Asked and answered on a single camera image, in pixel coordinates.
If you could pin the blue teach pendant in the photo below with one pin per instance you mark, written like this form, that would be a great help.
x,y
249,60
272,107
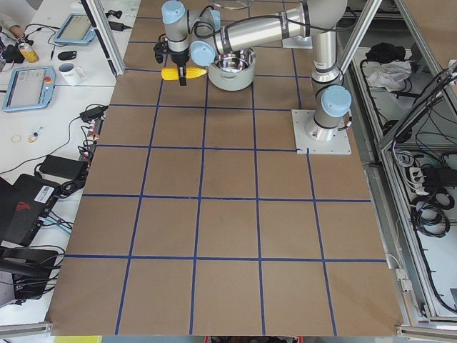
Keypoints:
x,y
76,30
29,89

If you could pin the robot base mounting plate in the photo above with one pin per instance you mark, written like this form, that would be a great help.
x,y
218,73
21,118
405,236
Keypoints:
x,y
312,139

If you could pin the blue teach pendant near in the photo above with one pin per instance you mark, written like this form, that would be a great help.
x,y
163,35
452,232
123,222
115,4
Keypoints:
x,y
29,89

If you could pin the white crumpled cloth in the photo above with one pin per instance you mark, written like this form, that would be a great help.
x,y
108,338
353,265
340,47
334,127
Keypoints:
x,y
391,76

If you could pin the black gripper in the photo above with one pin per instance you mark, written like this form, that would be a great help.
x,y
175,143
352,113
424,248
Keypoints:
x,y
180,58

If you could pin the black laptop red logo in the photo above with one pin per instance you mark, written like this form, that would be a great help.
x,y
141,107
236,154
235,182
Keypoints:
x,y
23,206

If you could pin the aluminium frame post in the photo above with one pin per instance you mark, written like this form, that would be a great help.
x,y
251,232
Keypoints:
x,y
96,14

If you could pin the black power adapter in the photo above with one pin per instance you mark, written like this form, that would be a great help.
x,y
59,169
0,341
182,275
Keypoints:
x,y
93,113

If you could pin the blue teach pendant far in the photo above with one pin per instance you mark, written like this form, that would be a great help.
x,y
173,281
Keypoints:
x,y
76,30

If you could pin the pale green cooking pot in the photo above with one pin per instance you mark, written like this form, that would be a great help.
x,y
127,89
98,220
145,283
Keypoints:
x,y
234,71

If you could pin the white mug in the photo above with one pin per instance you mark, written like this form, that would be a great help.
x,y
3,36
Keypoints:
x,y
73,75

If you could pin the black cloth bundle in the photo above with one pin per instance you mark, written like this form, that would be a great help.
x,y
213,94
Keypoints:
x,y
384,53

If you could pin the black power brick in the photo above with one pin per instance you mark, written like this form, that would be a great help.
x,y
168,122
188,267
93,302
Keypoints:
x,y
62,167

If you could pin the black device with cables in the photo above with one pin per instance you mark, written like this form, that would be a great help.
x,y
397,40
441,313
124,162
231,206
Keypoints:
x,y
27,273

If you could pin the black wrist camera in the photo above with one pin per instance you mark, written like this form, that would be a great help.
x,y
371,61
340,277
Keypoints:
x,y
161,49

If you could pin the yellow corn cob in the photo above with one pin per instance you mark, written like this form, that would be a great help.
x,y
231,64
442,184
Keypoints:
x,y
172,74

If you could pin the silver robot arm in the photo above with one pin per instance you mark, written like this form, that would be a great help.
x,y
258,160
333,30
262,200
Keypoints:
x,y
199,36

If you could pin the yellow can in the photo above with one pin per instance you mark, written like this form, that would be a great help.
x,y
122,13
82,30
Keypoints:
x,y
28,52

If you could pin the white power strip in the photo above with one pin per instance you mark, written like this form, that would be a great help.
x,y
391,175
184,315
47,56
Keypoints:
x,y
418,180

